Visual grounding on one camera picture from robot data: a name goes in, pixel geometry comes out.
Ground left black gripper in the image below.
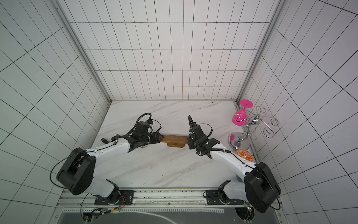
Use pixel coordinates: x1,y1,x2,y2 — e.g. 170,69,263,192
140,132,164,145

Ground brown wooden watch stand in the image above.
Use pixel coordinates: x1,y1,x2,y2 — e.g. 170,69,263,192
161,135,188,148

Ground black round wrist watch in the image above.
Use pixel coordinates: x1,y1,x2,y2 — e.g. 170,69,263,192
111,134,121,144

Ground black rectangular smart watch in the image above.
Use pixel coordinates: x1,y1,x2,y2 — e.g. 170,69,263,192
101,138,110,145

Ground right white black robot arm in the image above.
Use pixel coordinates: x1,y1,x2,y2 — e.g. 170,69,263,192
188,121,282,213

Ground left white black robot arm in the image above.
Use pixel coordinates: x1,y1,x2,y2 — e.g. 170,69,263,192
56,119,164,198

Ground orange patterned plate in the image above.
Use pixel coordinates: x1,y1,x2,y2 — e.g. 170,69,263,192
235,149,255,162

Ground pink plastic wine glass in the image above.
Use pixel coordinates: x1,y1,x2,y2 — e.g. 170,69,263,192
232,99,253,126

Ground silver wire glass rack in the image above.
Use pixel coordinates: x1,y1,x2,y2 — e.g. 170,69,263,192
228,106,280,151

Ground aluminium mounting rail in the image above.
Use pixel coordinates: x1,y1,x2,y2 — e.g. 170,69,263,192
57,187,282,209

